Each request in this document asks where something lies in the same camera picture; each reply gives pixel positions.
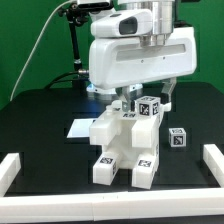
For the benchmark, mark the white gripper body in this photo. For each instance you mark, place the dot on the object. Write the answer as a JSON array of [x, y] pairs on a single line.
[[118, 57]]

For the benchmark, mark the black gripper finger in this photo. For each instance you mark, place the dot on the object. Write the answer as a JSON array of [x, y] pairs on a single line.
[[168, 87], [126, 96]]

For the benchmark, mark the white chair back part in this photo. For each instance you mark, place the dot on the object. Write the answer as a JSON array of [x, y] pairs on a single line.
[[108, 125]]

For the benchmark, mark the white chair seat part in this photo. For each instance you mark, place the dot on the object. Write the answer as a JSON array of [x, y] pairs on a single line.
[[137, 137]]

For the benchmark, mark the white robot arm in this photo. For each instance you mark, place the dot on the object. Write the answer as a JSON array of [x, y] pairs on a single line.
[[163, 24]]

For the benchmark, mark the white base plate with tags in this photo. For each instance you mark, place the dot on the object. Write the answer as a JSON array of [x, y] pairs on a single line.
[[80, 128]]

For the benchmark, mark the black camera stand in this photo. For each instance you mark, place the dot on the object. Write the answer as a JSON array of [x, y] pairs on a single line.
[[77, 14]]

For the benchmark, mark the white U-shaped fence frame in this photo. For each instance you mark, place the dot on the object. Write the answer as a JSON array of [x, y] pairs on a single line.
[[120, 205]]

